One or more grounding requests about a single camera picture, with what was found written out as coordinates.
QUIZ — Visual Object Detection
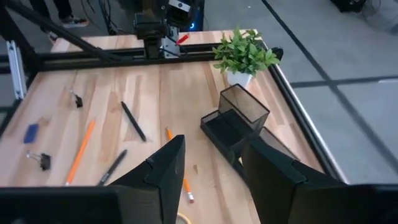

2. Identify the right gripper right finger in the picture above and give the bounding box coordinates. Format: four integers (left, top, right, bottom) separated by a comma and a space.
242, 139, 348, 224

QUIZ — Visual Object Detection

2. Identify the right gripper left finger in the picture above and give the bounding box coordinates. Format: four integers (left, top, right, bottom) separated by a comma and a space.
110, 134, 186, 224

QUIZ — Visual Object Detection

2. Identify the orange pencil red eraser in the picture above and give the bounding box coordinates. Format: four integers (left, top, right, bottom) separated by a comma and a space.
64, 119, 96, 187
165, 127, 195, 203

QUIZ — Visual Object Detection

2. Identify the black pen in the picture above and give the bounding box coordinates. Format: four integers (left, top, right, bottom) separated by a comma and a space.
120, 101, 147, 143
98, 149, 129, 187

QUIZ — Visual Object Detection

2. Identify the black mesh desk organizer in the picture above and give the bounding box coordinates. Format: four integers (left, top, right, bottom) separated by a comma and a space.
200, 83, 301, 180

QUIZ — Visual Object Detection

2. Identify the green plant white pot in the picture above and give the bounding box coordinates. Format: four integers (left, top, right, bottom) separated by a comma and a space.
212, 26, 280, 90

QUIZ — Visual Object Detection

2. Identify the blue eraser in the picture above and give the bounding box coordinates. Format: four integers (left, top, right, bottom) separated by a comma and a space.
23, 123, 40, 144

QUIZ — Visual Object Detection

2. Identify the black computer tower blue light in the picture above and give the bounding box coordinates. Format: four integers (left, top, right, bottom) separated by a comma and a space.
186, 0, 206, 32

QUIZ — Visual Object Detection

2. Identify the person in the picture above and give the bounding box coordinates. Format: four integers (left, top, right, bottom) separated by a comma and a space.
29, 0, 90, 43

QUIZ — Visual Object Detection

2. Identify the silver aluminium bracket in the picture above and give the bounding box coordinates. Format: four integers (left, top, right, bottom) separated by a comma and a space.
6, 39, 28, 100

